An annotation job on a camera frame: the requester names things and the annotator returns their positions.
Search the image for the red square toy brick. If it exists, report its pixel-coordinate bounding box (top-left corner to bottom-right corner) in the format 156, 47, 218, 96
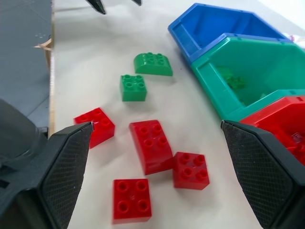
112, 178, 153, 225
173, 151, 210, 191
73, 107, 116, 150

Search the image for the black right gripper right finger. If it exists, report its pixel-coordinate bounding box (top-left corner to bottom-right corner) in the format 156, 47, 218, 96
220, 120, 305, 229

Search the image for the blue plastic bin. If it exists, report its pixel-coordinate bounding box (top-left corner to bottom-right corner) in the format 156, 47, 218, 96
167, 2, 293, 64

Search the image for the green square toy brick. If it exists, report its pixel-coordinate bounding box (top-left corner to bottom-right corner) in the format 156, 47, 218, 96
120, 74, 148, 102

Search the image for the green curved toy brick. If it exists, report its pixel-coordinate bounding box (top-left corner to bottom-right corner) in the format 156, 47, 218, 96
133, 52, 174, 77

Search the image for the green plastic bin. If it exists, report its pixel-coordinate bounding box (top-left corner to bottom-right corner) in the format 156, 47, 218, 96
191, 36, 305, 122

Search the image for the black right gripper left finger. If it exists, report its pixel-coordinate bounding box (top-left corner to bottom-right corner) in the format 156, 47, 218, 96
14, 122, 94, 229

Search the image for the red plastic bin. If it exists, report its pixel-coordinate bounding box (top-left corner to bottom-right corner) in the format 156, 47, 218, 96
239, 95, 305, 166

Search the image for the grey robot body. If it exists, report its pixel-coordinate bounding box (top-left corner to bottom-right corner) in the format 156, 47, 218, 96
0, 99, 49, 167

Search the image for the red curved toy brick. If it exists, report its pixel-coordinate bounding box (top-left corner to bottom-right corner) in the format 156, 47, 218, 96
129, 119, 174, 176

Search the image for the tan tape strip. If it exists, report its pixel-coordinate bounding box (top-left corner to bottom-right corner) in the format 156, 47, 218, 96
34, 38, 52, 52

